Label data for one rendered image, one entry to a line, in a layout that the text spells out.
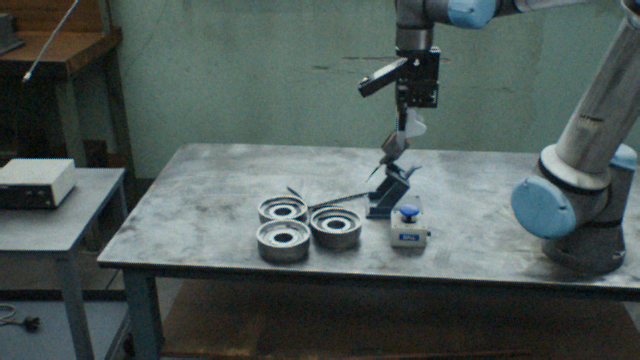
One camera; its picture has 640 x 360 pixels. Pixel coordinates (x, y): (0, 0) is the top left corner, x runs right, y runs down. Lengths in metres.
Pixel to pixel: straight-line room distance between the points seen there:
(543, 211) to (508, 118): 1.87
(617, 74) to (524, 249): 0.45
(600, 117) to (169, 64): 2.25
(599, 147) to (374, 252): 0.47
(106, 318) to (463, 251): 1.25
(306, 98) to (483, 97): 0.79
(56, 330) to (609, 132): 1.68
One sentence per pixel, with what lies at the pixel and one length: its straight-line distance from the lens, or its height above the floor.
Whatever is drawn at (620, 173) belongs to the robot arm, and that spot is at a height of 1.00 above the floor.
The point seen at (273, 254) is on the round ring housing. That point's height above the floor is 0.82.
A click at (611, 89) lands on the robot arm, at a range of 1.04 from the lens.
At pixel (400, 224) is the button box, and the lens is 1.29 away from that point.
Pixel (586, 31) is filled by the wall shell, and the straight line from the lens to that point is 2.94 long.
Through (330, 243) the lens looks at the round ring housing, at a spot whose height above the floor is 0.81.
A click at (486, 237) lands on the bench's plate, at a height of 0.80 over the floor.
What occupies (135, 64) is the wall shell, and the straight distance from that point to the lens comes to 3.06.
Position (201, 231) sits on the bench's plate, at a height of 0.80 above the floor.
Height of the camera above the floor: 1.49
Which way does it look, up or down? 26 degrees down
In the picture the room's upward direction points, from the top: 1 degrees counter-clockwise
